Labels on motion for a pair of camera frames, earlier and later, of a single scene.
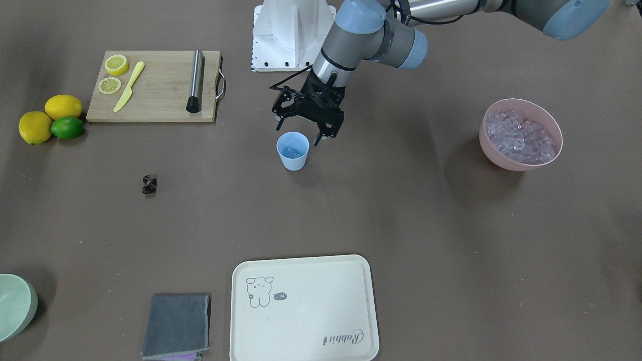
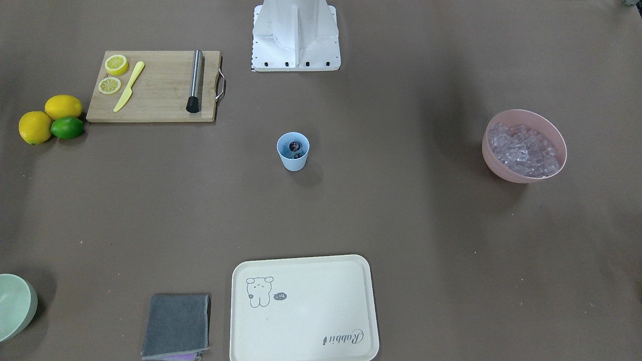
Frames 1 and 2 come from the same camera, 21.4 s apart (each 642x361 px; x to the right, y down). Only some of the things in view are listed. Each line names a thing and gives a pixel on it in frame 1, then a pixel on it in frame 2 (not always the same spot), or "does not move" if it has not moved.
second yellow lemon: x=35 y=127 does not move
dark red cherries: x=150 y=184 -> x=294 y=146
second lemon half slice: x=110 y=85 does not move
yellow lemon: x=62 y=106 does not move
